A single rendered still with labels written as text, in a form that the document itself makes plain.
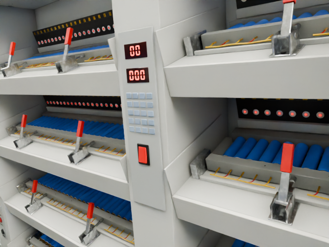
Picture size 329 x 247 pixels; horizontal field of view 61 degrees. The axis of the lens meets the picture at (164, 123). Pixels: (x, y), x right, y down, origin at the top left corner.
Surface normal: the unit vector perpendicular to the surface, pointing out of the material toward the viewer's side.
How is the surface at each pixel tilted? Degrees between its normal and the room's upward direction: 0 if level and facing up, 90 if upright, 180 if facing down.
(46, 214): 16
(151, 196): 90
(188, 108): 90
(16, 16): 90
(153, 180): 90
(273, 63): 106
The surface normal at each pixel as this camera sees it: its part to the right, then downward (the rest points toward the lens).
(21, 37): 0.78, 0.07
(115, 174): -0.23, -0.89
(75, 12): -0.62, 0.19
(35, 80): -0.58, 0.45
